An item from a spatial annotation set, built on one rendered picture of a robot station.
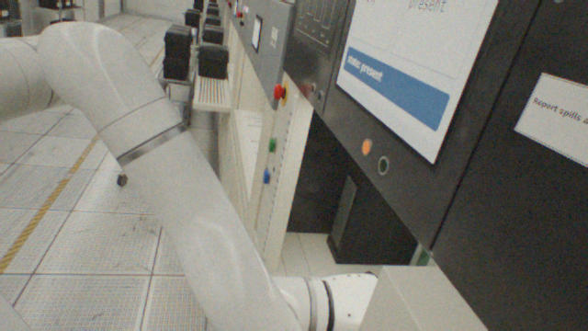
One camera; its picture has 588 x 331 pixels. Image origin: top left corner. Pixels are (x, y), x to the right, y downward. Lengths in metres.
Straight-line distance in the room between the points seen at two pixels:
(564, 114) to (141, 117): 0.37
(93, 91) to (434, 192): 0.35
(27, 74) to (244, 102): 1.93
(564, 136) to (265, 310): 0.30
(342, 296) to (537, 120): 0.37
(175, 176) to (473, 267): 0.30
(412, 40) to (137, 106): 0.30
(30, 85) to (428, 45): 0.47
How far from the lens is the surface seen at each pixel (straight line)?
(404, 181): 0.37
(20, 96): 0.55
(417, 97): 0.37
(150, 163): 0.42
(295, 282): 0.52
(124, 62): 0.44
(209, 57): 3.29
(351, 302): 0.55
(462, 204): 0.31
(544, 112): 0.27
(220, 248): 0.41
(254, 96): 2.40
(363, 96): 0.48
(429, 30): 0.38
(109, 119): 0.43
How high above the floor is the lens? 1.58
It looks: 25 degrees down
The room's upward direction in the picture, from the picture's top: 12 degrees clockwise
